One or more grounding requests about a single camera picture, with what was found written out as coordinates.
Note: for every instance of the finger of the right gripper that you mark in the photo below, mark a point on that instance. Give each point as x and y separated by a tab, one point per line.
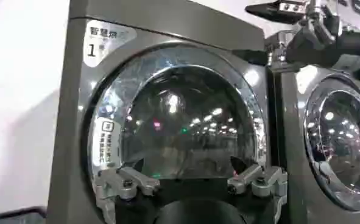
278	58
277	11

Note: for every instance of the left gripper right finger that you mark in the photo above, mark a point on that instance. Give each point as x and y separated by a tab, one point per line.
260	182

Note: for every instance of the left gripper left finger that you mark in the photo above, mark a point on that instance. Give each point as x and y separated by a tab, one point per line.
128	184

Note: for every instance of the grey dryer with number one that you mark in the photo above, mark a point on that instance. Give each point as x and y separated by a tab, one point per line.
76	121

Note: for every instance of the round glass door with sticker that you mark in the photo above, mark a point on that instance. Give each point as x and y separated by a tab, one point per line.
182	121

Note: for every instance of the round glass dryer door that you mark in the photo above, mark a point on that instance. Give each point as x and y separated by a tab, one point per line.
338	137

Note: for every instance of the white label with number one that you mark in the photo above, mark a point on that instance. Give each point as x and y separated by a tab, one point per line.
102	39

